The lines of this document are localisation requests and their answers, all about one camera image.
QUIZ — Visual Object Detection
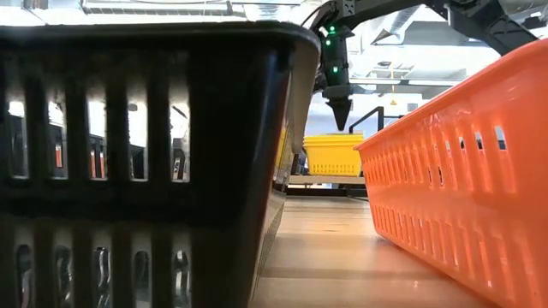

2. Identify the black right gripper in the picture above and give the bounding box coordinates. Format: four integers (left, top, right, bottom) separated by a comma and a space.
319, 50, 354, 131

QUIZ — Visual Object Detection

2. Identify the black slotted plastic basket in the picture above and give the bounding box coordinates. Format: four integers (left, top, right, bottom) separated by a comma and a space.
0, 21, 322, 308

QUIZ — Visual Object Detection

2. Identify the orange slotted plastic basket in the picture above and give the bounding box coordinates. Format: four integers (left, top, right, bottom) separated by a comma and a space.
354, 37, 548, 308

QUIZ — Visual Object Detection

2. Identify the black metal shelf end frame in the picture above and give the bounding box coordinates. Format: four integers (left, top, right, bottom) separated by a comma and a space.
348, 105, 403, 134

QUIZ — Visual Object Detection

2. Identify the yellow hanging pendant cord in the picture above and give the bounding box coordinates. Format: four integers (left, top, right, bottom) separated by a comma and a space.
388, 68, 397, 106

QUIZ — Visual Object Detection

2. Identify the long ceiling light rail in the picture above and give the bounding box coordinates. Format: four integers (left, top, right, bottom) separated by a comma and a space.
348, 77, 462, 86

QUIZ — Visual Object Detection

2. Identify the black aluminium rig frame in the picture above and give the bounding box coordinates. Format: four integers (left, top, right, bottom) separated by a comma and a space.
285, 186, 369, 198

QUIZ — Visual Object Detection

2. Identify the silver spiral ventilation duct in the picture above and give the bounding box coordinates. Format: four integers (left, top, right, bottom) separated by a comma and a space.
370, 6, 412, 46

